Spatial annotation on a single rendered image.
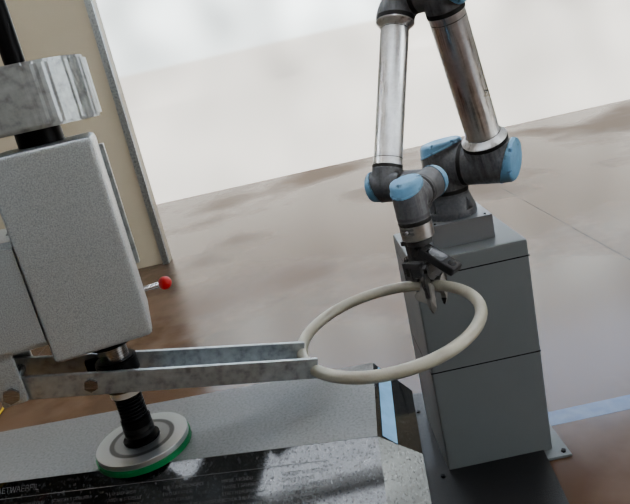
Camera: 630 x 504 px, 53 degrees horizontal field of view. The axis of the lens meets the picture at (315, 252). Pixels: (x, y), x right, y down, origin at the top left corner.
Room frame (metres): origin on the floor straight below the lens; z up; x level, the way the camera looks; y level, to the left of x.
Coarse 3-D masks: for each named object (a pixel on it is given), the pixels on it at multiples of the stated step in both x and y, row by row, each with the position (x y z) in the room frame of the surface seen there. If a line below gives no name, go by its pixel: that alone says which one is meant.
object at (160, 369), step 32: (160, 352) 1.38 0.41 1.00; (192, 352) 1.39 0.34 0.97; (224, 352) 1.41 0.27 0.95; (256, 352) 1.43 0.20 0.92; (288, 352) 1.45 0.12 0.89; (32, 384) 1.21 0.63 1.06; (64, 384) 1.22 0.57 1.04; (96, 384) 1.23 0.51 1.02; (128, 384) 1.25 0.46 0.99; (160, 384) 1.27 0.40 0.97; (192, 384) 1.28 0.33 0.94; (224, 384) 1.30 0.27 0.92
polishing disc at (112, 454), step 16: (160, 416) 1.39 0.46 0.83; (176, 416) 1.37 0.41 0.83; (112, 432) 1.36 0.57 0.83; (160, 432) 1.31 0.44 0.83; (176, 432) 1.30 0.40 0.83; (112, 448) 1.29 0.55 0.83; (144, 448) 1.26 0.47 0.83; (160, 448) 1.24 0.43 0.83; (176, 448) 1.25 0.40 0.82; (112, 464) 1.22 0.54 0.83; (128, 464) 1.21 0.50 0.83; (144, 464) 1.20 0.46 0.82
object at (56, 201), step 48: (48, 144) 1.22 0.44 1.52; (96, 144) 1.32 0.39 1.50; (0, 192) 1.18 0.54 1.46; (48, 192) 1.20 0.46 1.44; (96, 192) 1.22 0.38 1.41; (48, 240) 1.19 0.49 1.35; (96, 240) 1.21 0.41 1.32; (48, 288) 1.19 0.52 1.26; (96, 288) 1.21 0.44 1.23; (48, 336) 1.18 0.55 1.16; (96, 336) 1.20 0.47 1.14
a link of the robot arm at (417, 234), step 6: (402, 228) 1.62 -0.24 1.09; (408, 228) 1.60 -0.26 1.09; (414, 228) 1.60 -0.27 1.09; (420, 228) 1.59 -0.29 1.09; (426, 228) 1.60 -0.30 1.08; (432, 228) 1.62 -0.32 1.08; (402, 234) 1.62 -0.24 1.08; (408, 234) 1.61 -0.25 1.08; (414, 234) 1.60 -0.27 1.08; (420, 234) 1.59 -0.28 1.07; (426, 234) 1.60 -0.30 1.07; (432, 234) 1.61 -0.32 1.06; (402, 240) 1.63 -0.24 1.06; (408, 240) 1.61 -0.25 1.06; (414, 240) 1.60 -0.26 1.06; (420, 240) 1.59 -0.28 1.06
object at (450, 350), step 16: (384, 288) 1.68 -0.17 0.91; (400, 288) 1.67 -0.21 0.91; (416, 288) 1.65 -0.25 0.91; (448, 288) 1.57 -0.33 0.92; (464, 288) 1.52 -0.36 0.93; (336, 304) 1.66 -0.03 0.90; (352, 304) 1.67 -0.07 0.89; (480, 304) 1.40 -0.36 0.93; (320, 320) 1.60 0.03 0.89; (480, 320) 1.33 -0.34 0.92; (304, 336) 1.52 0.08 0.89; (464, 336) 1.28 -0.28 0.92; (304, 352) 1.43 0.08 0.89; (432, 352) 1.25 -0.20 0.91; (448, 352) 1.24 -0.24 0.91; (320, 368) 1.33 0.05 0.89; (384, 368) 1.24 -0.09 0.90; (400, 368) 1.23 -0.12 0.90; (416, 368) 1.22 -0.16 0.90; (352, 384) 1.26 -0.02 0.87
